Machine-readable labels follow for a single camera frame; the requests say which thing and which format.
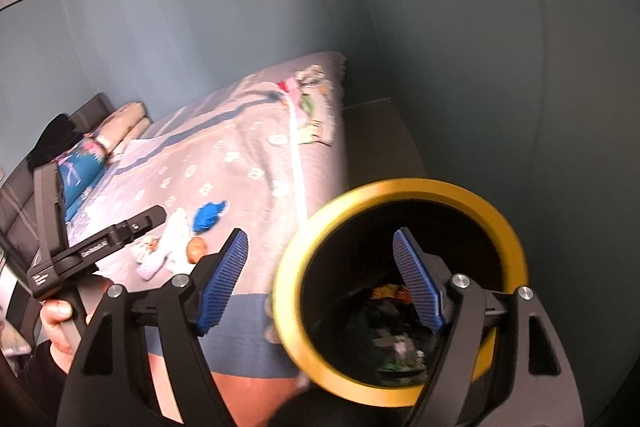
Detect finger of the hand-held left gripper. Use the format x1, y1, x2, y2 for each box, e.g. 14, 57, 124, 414
119, 206, 167, 254

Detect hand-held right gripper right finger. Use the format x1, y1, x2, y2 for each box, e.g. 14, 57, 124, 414
392, 228, 586, 427

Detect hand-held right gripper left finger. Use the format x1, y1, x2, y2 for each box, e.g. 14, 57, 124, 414
56, 228, 249, 427

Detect white foam fruit net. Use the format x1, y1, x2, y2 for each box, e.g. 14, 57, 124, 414
162, 211, 192, 258

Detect white tissue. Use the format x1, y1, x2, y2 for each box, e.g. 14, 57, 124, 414
132, 237, 176, 280

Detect small orange fruit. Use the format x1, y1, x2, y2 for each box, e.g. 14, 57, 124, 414
186, 237, 208, 264

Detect blue glove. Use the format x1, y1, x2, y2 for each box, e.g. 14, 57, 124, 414
192, 202, 230, 232

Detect black bin with yellow rim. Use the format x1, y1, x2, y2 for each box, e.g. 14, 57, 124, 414
272, 178, 530, 408

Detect person's left forearm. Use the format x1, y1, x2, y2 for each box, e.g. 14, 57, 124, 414
20, 342, 76, 427

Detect person's left hand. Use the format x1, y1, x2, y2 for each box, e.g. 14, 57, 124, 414
39, 278, 115, 375

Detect orange snack wrapper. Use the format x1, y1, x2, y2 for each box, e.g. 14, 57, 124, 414
372, 284, 413, 305

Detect grey padded headboard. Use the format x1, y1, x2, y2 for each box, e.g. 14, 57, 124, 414
0, 93, 118, 338

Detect blue floral pillow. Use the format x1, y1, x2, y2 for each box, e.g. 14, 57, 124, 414
57, 134, 111, 223

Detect items inside bin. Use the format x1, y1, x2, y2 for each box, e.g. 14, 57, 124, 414
375, 337, 426, 373

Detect black cloth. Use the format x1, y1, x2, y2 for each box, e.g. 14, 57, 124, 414
27, 113, 81, 172

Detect beige floral pillow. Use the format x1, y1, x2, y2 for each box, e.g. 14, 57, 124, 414
110, 119, 153, 158
100, 102, 148, 142

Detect grey patterned blanket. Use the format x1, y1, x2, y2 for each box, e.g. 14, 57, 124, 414
65, 52, 351, 427

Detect colourful printed cloth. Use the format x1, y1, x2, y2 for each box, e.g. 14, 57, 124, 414
277, 64, 346, 148

